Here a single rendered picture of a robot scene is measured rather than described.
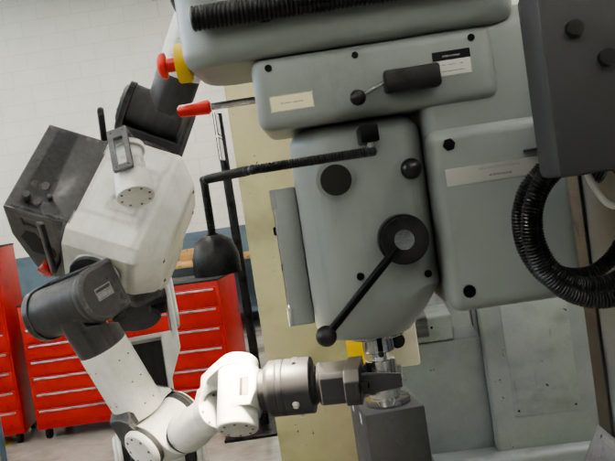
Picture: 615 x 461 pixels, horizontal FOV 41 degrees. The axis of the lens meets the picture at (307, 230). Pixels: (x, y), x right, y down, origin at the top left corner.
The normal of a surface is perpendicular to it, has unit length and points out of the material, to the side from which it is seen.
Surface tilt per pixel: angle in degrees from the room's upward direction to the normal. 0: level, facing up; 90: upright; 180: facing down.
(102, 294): 78
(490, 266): 90
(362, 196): 90
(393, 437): 90
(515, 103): 90
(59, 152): 58
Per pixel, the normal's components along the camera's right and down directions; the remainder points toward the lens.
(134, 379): 0.72, -0.18
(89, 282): 0.84, -0.31
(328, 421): 0.00, 0.05
